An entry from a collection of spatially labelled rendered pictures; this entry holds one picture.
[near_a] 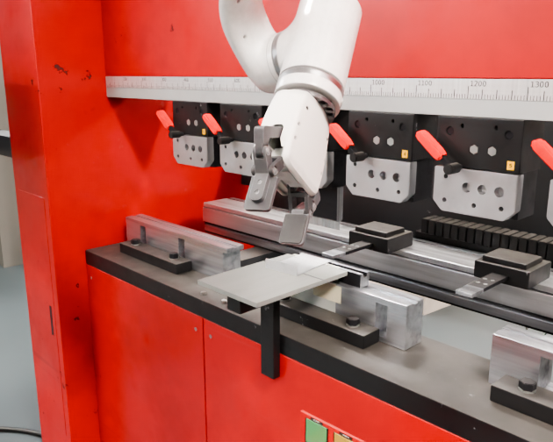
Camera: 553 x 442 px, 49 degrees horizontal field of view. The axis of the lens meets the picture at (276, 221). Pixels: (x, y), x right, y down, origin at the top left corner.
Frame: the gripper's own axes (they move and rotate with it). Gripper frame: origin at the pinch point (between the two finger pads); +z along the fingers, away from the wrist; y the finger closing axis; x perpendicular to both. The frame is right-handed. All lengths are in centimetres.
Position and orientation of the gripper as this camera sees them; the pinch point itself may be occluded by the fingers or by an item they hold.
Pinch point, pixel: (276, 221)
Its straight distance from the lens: 68.4
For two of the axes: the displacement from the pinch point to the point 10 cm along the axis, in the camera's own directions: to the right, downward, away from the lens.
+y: -4.1, -4.2, -8.1
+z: -2.3, 9.0, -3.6
